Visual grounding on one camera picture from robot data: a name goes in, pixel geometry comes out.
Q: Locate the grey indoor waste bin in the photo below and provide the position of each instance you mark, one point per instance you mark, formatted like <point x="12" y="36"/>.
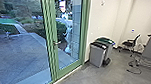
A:
<point x="97" y="55"/>

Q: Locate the grey trash bin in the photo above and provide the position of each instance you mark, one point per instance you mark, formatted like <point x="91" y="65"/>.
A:
<point x="108" y="46"/>

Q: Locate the dark green shrub bed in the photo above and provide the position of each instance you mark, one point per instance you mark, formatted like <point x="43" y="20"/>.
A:
<point x="60" y="29"/>

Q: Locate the black swivel chair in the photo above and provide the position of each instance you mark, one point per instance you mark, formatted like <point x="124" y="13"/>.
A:
<point x="133" y="44"/>

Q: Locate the white wall thermostat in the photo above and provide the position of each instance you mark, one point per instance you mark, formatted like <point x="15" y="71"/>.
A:
<point x="102" y="2"/>

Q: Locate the small blue wall sign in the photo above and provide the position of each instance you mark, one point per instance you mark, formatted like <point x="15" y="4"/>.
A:
<point x="132" y="30"/>

